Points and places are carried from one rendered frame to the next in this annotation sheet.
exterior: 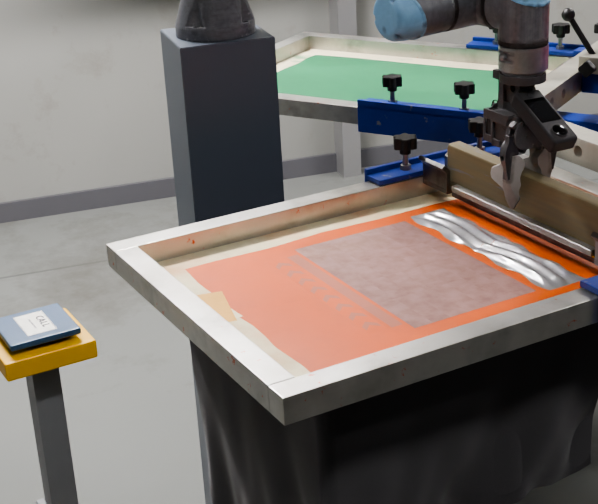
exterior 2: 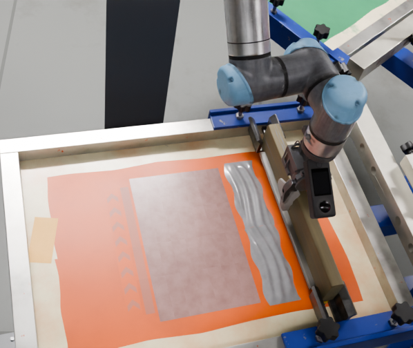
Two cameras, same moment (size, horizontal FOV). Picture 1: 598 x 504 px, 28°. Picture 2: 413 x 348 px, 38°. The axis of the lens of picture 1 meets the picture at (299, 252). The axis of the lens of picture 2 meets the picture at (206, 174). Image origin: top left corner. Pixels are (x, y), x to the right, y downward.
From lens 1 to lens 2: 1.12 m
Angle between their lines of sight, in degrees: 31
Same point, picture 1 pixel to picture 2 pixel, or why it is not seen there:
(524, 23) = (329, 130)
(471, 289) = (219, 283)
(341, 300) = (129, 263)
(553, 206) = (304, 235)
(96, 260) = not seen: outside the picture
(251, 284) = (81, 216)
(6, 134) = not seen: outside the picture
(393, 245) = (195, 199)
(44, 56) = not seen: outside the picture
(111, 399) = (90, 54)
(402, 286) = (177, 260)
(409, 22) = (237, 102)
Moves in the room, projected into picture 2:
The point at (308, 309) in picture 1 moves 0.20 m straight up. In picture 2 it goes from (103, 266) to (103, 217)
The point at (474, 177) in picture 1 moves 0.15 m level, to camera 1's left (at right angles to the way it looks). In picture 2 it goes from (273, 161) to (210, 143)
